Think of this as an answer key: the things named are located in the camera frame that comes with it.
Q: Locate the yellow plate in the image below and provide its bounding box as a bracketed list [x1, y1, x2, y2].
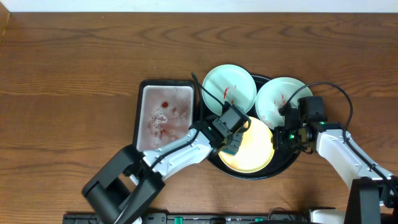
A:
[218, 116, 275, 174]

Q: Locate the mint green plate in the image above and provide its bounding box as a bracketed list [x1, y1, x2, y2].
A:
[255, 77, 305, 129]
[202, 64, 257, 113]

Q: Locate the green and yellow sponge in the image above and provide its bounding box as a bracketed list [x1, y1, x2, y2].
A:
[222, 133, 243, 156]

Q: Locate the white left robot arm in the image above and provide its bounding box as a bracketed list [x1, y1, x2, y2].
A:
[81, 121, 234, 223]

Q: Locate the round black tray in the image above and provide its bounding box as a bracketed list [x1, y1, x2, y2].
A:
[193, 73, 300, 180]

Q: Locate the black rectangular water tray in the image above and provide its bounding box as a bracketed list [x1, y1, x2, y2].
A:
[132, 80, 195, 151]

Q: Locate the black left camera cable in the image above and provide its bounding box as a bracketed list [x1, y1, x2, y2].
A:
[113, 72, 229, 224]

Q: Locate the black camera cable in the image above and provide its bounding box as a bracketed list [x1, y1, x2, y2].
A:
[281, 81, 398, 200]
[113, 72, 229, 224]

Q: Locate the black right camera cable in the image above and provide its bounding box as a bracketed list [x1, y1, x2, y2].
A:
[281, 81, 398, 200]

